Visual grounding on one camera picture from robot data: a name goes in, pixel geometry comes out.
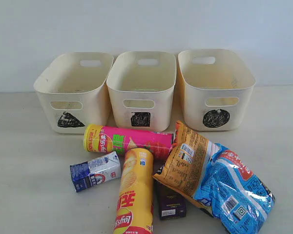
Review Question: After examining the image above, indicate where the orange noodle packet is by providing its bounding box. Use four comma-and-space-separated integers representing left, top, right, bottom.
153, 121, 221, 216

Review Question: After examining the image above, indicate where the blue white milk carton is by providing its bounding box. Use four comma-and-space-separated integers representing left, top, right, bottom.
70, 151, 122, 193

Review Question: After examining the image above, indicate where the purple drink carton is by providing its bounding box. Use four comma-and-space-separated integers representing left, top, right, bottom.
154, 179, 187, 220

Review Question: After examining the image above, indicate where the yellow Lay's chip can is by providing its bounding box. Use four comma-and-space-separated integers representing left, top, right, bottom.
113, 148, 153, 234

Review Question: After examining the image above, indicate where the blue noodle packet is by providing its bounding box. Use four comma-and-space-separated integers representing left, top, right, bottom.
193, 143, 275, 234

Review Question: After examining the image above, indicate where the cream bin square mark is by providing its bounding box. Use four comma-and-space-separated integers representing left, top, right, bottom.
106, 51, 177, 132

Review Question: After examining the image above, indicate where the pink Lay's chip can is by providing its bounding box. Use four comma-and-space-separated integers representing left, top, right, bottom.
84, 124, 174, 160

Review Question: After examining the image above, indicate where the cream bin circle mark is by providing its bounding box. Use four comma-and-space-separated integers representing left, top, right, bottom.
177, 49, 256, 131

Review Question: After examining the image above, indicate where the cream bin triangle mark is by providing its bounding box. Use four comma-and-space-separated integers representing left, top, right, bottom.
34, 52, 114, 134

